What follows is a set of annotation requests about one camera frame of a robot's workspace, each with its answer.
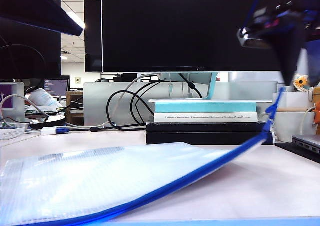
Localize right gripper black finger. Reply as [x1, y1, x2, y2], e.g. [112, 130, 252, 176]
[306, 39, 320, 85]
[271, 27, 307, 86]

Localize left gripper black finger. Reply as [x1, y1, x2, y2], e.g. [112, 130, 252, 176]
[0, 0, 85, 36]

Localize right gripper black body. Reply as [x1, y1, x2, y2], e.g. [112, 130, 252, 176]
[249, 0, 320, 44]

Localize transparent file bag blue zipper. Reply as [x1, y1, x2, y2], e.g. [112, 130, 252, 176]
[0, 85, 286, 226]

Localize white board panel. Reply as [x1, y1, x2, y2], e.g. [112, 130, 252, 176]
[297, 48, 310, 73]

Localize crochet doll with orange flower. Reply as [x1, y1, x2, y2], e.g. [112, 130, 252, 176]
[292, 73, 315, 103]

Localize white cup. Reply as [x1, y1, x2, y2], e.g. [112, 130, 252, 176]
[272, 92, 313, 109]

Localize black frameless monitor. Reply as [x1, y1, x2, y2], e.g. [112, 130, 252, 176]
[0, 0, 62, 83]

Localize wooden coaster lid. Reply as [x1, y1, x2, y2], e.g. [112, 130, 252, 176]
[274, 107, 311, 112]

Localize orange plush toy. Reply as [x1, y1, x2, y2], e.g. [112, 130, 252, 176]
[312, 85, 320, 125]

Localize black monitor with white edge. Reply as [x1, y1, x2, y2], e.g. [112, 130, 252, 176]
[83, 0, 103, 73]

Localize silver laptop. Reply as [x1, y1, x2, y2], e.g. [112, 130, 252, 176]
[291, 134, 320, 155]

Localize small monitor showing code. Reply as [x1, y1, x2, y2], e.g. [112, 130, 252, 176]
[44, 79, 70, 99]

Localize light blue monitor stand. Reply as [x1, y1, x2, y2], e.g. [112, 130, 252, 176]
[147, 72, 273, 104]

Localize white printed paper roll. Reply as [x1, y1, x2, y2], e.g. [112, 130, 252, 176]
[28, 88, 65, 109]

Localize white computer with purple screen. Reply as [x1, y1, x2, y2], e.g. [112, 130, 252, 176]
[0, 82, 26, 123]

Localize teal book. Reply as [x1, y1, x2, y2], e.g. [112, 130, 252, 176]
[154, 102, 257, 114]

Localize white book with printed spine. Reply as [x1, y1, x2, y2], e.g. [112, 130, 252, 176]
[153, 112, 259, 123]

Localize brown wooden cabinet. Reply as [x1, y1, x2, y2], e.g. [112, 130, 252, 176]
[66, 91, 85, 126]

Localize thin black book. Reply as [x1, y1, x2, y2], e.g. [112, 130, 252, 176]
[146, 122, 272, 133]

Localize large black AOC monitor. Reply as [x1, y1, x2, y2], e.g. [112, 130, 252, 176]
[101, 0, 286, 73]

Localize black flat tray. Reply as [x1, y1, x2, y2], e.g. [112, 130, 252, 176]
[29, 115, 66, 130]

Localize thick black book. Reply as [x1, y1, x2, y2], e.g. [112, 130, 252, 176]
[145, 132, 276, 146]

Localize white adapter box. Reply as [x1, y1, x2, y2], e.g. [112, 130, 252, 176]
[41, 127, 58, 136]

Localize white box stack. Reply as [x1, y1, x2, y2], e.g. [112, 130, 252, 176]
[0, 125, 26, 140]

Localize beige thin cable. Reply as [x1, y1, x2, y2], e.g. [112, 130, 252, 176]
[299, 107, 316, 136]

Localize white mug with handle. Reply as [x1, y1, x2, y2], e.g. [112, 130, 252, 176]
[259, 110, 317, 143]

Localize grey looped cable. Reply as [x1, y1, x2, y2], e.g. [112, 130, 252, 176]
[0, 94, 51, 126]

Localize black monitor power cable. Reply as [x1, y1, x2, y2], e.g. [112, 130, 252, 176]
[178, 73, 203, 99]

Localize grey monitor cable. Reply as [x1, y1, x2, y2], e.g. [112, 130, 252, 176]
[66, 73, 161, 130]

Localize black looped cable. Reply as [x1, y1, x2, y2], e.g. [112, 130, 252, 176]
[106, 90, 156, 131]

